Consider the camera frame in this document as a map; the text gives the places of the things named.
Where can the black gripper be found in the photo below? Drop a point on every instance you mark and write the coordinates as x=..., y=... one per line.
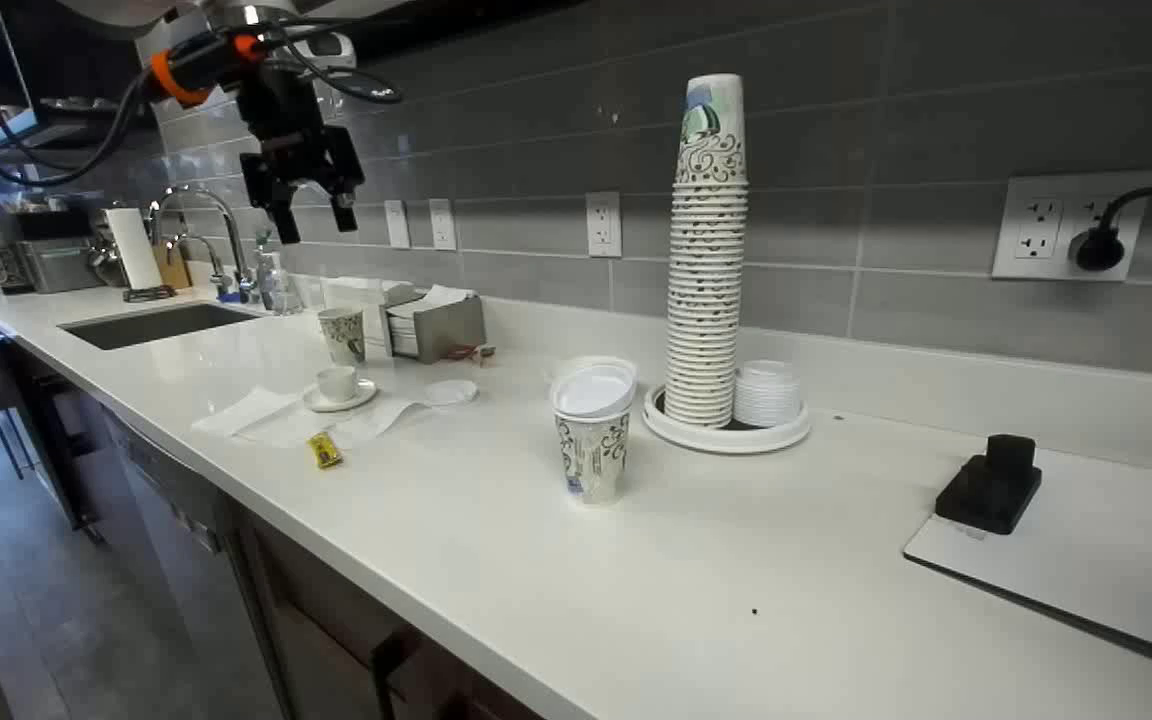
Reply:
x=294, y=140

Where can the small white mug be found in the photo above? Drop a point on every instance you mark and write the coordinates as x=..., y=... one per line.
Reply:
x=338, y=382

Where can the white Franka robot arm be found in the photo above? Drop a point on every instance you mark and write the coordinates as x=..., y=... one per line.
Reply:
x=118, y=11

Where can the white patterned mug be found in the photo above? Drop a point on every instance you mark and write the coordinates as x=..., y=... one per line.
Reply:
x=340, y=335

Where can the clear plastic bottle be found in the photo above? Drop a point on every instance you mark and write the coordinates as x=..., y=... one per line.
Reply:
x=283, y=285

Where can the chrome faucet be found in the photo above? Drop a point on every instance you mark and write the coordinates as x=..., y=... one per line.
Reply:
x=228, y=224

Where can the clear plastic container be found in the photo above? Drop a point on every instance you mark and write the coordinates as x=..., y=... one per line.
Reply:
x=358, y=294

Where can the brown soap bottle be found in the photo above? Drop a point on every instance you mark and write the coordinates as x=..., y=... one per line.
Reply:
x=172, y=265

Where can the white sign card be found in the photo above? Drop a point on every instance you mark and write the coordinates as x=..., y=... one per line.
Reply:
x=132, y=249

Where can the recessed sink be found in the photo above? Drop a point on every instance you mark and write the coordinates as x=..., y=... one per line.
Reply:
x=158, y=325

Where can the white paper napkin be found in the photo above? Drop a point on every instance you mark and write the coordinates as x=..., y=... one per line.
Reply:
x=371, y=420

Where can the yellow sachet packet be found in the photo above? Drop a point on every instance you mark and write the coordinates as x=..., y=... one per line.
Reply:
x=327, y=448

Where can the grey countertop appliance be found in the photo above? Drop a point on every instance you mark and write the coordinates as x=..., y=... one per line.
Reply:
x=41, y=249

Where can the patterned paper cup with lid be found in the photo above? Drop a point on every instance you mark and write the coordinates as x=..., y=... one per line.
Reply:
x=594, y=446

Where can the dark base cabinet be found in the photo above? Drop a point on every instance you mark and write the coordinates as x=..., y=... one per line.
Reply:
x=283, y=600

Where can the tall stack of paper cups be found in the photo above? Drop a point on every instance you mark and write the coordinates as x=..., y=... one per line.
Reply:
x=705, y=265

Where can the white round tray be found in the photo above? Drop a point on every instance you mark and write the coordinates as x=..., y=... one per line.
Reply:
x=722, y=436

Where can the black box device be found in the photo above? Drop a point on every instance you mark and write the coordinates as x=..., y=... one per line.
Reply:
x=988, y=484

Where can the white flat board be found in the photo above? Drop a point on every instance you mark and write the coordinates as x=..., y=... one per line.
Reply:
x=1110, y=560

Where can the white wall switch plate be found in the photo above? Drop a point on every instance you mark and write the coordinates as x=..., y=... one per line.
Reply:
x=399, y=220

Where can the white quad wall outlet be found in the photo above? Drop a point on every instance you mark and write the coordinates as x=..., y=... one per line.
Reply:
x=1038, y=224

